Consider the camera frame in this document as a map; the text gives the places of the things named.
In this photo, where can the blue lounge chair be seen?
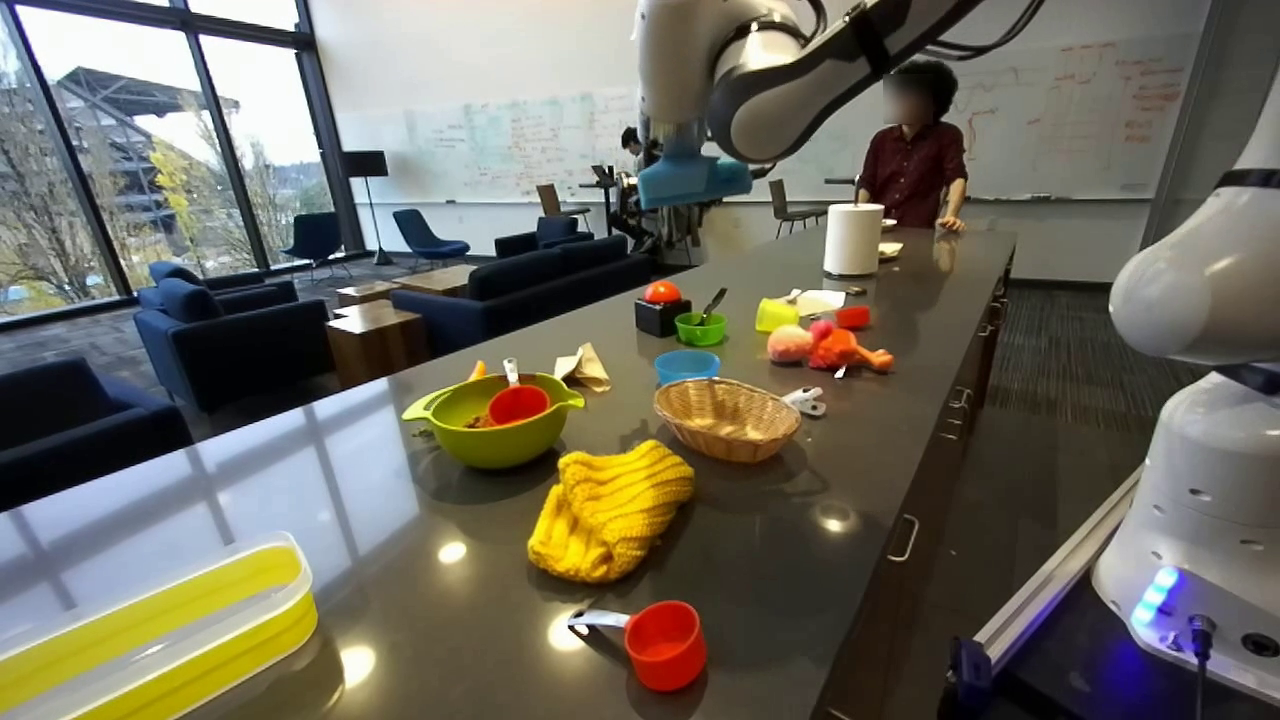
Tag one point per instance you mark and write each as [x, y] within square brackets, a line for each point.
[425, 238]
[315, 240]

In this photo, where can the small green bowl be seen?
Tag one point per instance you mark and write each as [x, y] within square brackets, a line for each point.
[700, 331]

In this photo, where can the tan chair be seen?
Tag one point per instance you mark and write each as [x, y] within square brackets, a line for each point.
[555, 203]

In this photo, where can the pink plush peach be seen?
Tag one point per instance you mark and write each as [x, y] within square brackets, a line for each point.
[789, 344]

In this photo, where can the black box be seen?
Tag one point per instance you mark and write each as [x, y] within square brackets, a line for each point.
[660, 318]

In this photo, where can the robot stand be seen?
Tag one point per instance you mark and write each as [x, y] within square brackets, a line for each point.
[1040, 640]

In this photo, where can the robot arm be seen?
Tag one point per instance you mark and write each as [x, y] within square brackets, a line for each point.
[1200, 470]

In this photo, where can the dark blue sofa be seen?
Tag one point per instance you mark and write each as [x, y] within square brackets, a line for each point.
[70, 420]
[540, 285]
[545, 235]

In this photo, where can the dark blue armchair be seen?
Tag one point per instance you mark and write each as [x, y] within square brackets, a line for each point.
[230, 345]
[215, 282]

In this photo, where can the white paper sheet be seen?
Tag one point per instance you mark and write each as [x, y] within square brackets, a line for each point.
[820, 301]

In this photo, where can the whiteboard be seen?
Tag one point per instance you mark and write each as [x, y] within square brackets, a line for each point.
[1060, 130]

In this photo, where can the wooden side table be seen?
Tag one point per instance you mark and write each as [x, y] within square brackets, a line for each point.
[375, 340]

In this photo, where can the small white dish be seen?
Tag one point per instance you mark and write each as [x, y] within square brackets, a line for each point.
[890, 250]

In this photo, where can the black floor lamp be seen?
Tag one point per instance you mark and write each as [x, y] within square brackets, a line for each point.
[367, 165]

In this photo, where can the wooden coffee table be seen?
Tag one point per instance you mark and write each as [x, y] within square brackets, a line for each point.
[420, 280]

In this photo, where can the white plastic clip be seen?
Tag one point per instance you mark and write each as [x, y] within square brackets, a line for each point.
[806, 401]

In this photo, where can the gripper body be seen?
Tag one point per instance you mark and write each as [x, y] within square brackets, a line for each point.
[676, 226]

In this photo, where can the white paper towel roll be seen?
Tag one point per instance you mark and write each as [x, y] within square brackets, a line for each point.
[853, 240]

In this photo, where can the red block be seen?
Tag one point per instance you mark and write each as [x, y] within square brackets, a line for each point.
[853, 317]

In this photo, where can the orange plush toy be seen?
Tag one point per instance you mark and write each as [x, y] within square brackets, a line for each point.
[840, 350]

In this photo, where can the window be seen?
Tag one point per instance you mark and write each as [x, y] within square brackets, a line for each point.
[130, 150]

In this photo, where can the crumpled tan paper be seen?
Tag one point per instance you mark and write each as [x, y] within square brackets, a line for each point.
[585, 368]

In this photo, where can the light blue wrist camera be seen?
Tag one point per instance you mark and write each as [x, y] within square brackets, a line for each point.
[690, 178]

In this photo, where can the yellow knitted cloth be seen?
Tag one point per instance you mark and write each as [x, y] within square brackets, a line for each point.
[610, 510]

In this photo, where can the woven wicker basket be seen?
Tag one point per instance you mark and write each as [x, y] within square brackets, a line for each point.
[727, 420]

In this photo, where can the yellow plastic cup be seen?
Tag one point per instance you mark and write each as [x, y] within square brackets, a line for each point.
[775, 316]

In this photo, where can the person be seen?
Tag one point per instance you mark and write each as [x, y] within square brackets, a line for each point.
[630, 190]
[912, 170]

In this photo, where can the blue plastic bowl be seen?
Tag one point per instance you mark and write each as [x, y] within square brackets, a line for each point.
[686, 366]

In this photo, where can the grey chair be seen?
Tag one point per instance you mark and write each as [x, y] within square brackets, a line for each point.
[790, 205]

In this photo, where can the metal spoon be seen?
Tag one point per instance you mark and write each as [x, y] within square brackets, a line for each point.
[713, 302]

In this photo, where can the green mixing bowl with spout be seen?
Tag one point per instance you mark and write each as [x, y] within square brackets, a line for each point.
[495, 445]

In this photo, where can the yellow clear plastic container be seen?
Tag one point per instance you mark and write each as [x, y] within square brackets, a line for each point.
[150, 640]

